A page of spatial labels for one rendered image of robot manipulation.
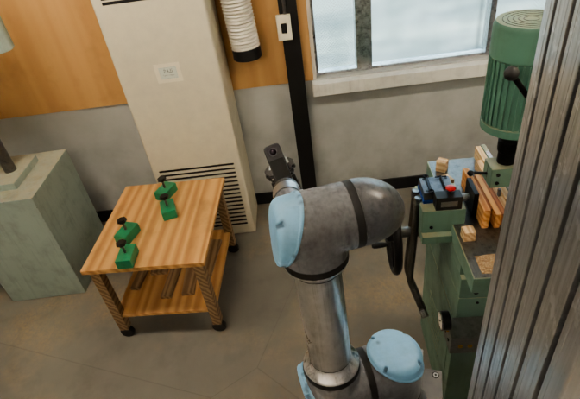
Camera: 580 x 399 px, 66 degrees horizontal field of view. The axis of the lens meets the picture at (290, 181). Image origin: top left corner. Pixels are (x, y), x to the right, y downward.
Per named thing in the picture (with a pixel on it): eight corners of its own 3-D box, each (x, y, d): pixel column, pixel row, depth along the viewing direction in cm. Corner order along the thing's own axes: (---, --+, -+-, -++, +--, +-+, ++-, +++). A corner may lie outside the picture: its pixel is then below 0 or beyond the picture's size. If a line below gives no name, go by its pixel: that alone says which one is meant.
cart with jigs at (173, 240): (153, 253, 284) (118, 169, 247) (242, 246, 279) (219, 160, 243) (119, 344, 231) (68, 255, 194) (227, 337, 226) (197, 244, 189)
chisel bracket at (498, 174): (481, 179, 146) (484, 157, 141) (526, 175, 145) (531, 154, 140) (488, 193, 140) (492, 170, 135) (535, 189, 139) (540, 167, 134)
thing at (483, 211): (460, 185, 159) (463, 167, 155) (466, 184, 158) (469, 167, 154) (481, 228, 140) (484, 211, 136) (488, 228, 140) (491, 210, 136)
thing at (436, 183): (417, 186, 151) (418, 174, 148) (450, 184, 150) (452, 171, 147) (425, 212, 140) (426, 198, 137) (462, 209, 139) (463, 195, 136)
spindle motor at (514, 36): (471, 115, 139) (484, 12, 121) (531, 110, 137) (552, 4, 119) (490, 144, 124) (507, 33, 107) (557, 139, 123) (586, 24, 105)
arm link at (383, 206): (417, 157, 72) (356, 207, 120) (352, 172, 71) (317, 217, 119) (438, 226, 70) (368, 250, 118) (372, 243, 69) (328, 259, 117)
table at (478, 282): (401, 175, 178) (401, 162, 174) (481, 168, 175) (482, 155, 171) (437, 296, 128) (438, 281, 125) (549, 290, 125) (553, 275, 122)
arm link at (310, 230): (380, 416, 95) (365, 201, 68) (312, 436, 93) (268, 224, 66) (361, 369, 105) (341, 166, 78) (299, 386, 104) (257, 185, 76)
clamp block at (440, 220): (412, 205, 157) (413, 185, 152) (451, 202, 156) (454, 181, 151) (421, 234, 145) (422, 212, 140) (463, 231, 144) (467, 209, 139)
